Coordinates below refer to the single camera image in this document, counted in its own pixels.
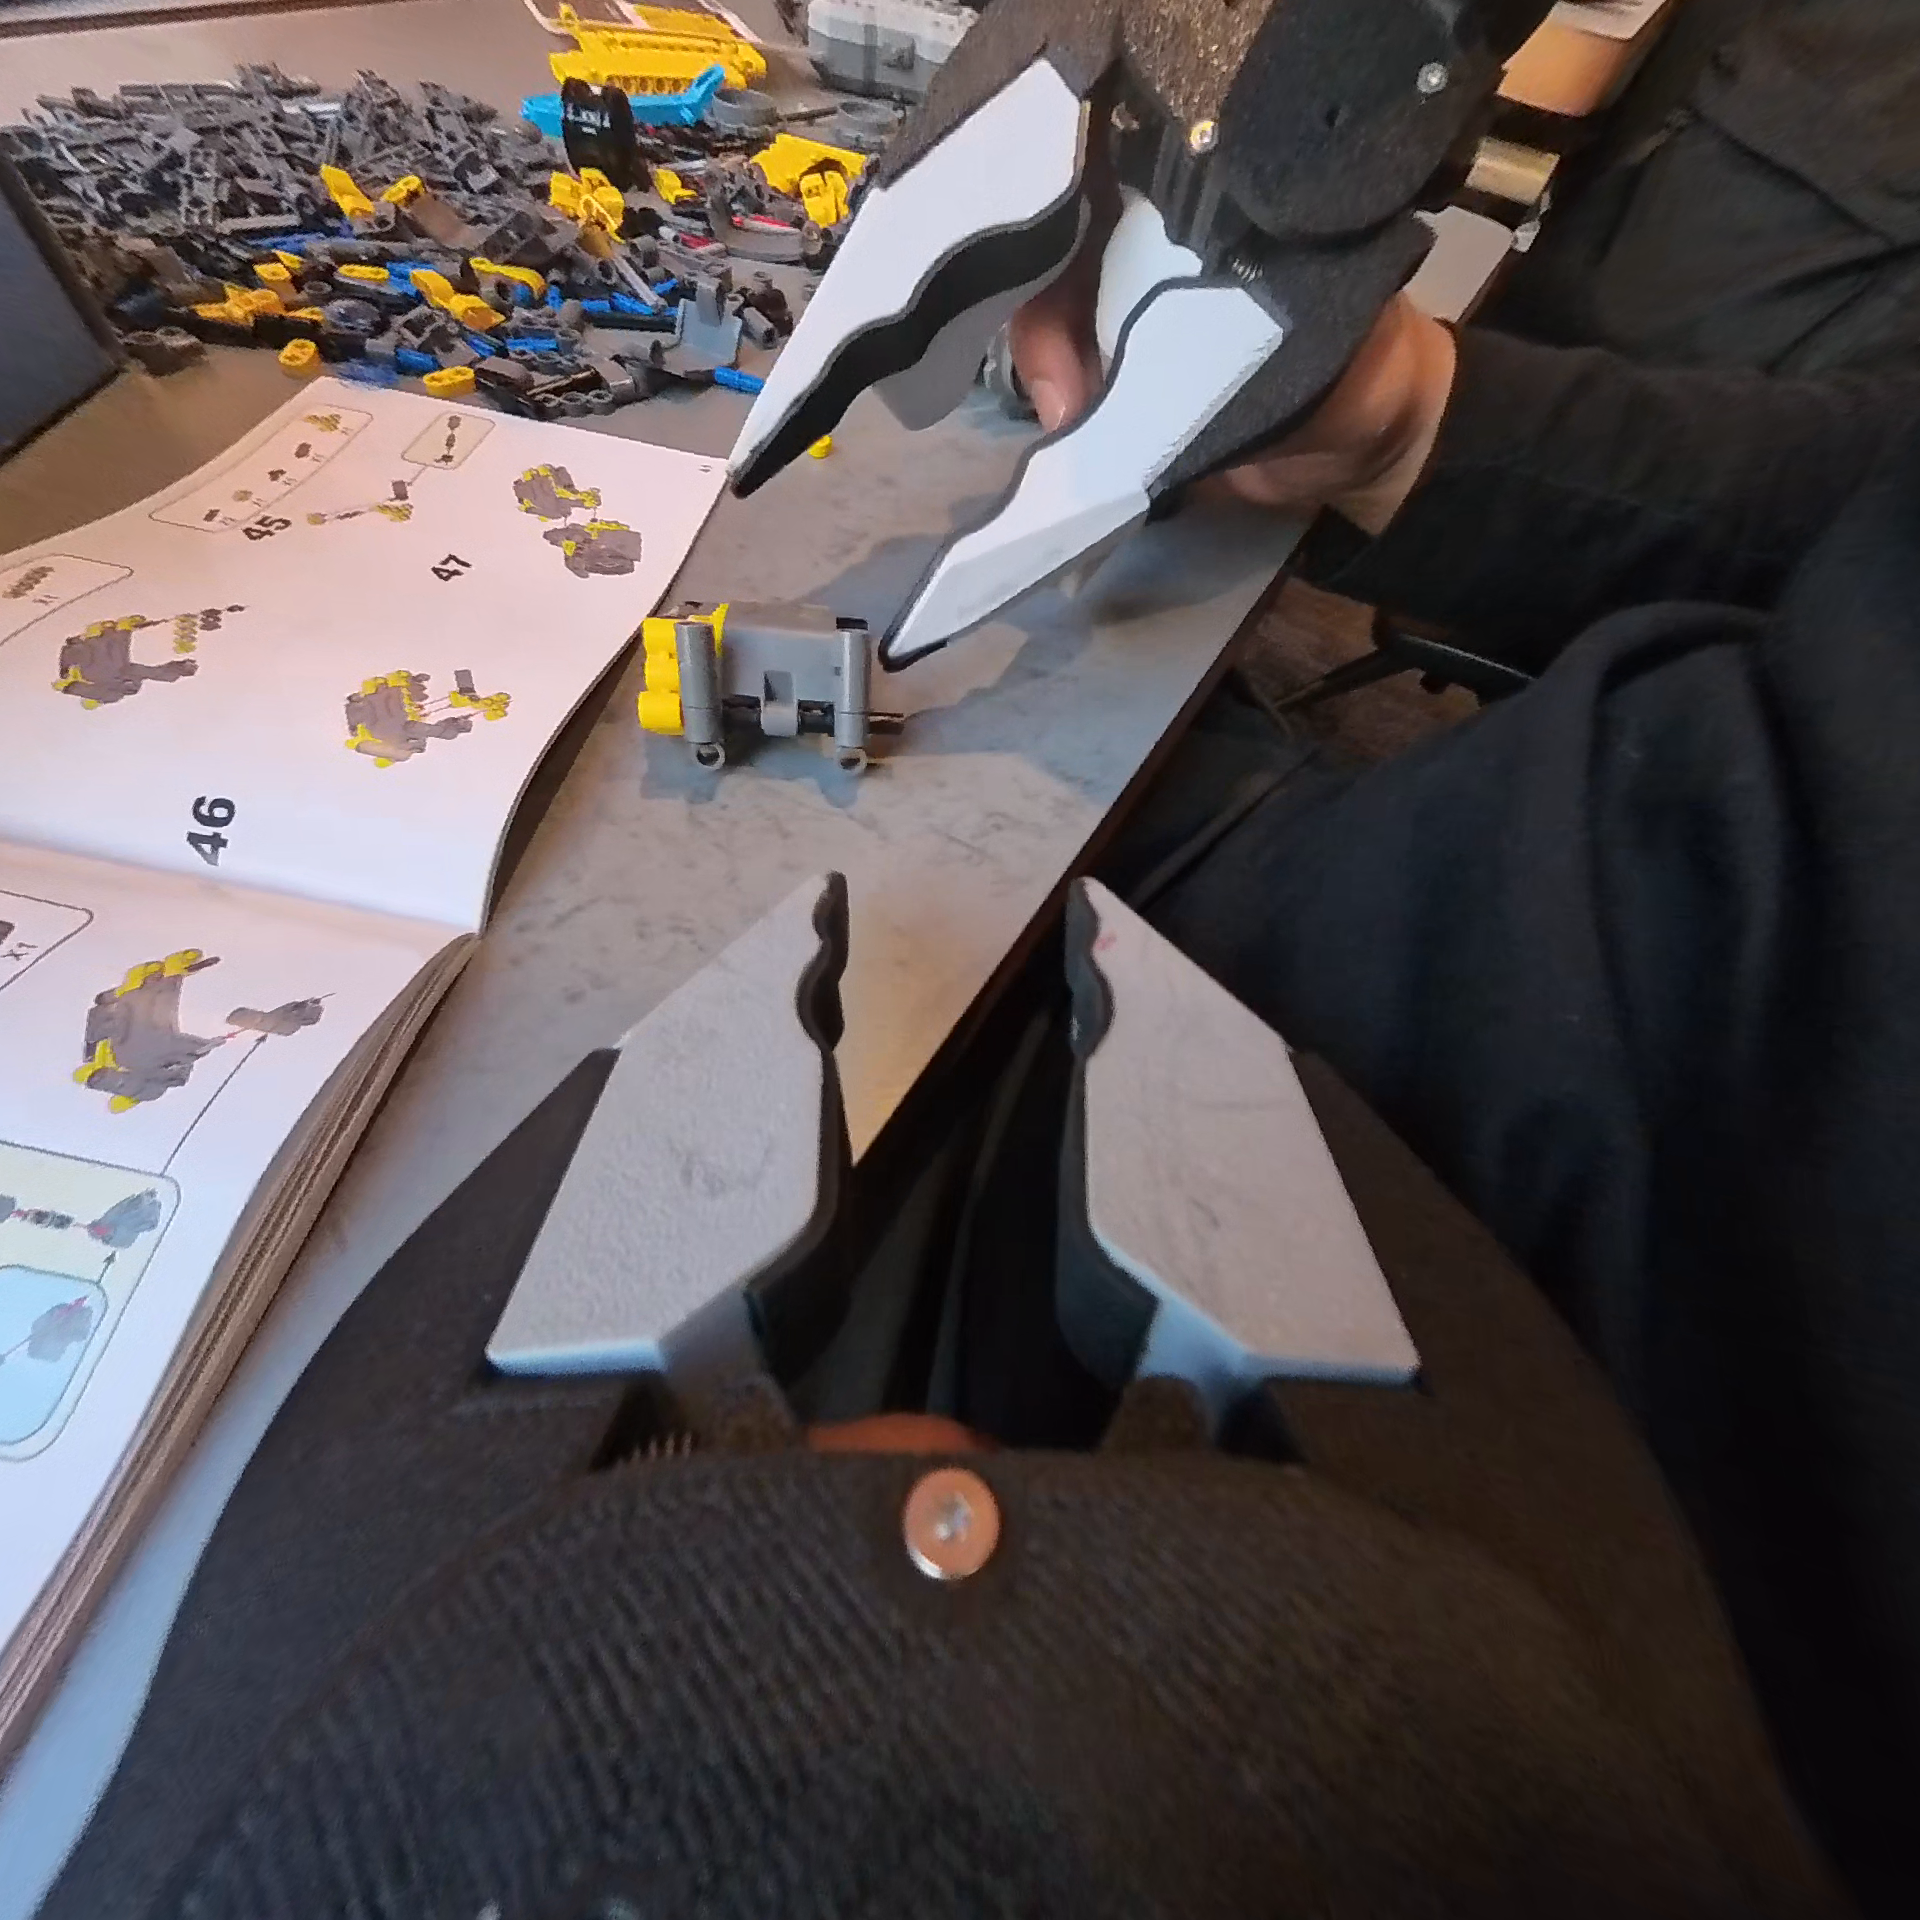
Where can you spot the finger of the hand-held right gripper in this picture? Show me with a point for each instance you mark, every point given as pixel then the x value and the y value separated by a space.
pixel 930 225
pixel 1111 465

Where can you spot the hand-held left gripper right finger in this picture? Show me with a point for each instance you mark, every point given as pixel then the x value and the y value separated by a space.
pixel 1214 1184

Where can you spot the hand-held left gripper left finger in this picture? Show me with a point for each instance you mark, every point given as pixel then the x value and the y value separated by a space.
pixel 675 1170

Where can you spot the grey yellow brick assembly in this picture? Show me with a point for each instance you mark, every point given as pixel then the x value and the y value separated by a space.
pixel 780 660

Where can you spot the grey desk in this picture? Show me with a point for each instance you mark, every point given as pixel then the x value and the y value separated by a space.
pixel 930 810

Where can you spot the person's right hand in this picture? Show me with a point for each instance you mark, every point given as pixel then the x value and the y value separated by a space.
pixel 1364 420

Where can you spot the grey brick battery block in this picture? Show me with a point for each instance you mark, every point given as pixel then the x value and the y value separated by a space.
pixel 885 44

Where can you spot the grey sloped brick piece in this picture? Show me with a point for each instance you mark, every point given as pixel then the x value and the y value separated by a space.
pixel 704 330

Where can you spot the blue brick panel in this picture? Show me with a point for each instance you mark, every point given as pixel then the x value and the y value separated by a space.
pixel 675 109

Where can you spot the yellow brick panel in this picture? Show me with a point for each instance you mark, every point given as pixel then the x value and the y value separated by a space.
pixel 645 52

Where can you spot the black round part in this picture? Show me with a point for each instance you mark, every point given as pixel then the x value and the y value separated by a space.
pixel 596 134

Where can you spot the black office chair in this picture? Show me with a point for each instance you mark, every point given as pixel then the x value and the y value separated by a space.
pixel 1440 669

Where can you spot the white sticker sheet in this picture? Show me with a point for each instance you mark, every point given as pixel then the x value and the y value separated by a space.
pixel 549 12

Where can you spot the person's dark clothing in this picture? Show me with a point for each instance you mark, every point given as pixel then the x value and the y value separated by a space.
pixel 1650 1051

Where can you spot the open instruction booklet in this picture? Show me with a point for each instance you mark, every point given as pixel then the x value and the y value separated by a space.
pixel 300 720

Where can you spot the pile of loose brick pieces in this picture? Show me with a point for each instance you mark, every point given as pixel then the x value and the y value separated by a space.
pixel 224 180

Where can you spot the dark blue cardboard box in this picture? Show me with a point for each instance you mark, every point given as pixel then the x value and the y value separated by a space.
pixel 44 330

